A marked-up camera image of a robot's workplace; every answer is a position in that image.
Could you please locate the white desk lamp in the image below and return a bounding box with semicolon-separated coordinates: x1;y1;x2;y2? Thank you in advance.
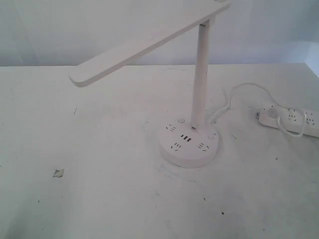
69;0;230;168

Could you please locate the small torn paper scrap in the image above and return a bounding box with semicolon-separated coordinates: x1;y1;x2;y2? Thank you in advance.
52;169;64;178

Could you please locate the white power strip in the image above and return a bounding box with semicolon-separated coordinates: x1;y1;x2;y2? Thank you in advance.
258;102;319;138

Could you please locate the white power cable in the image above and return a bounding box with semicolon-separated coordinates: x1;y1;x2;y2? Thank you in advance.
203;83;306;138

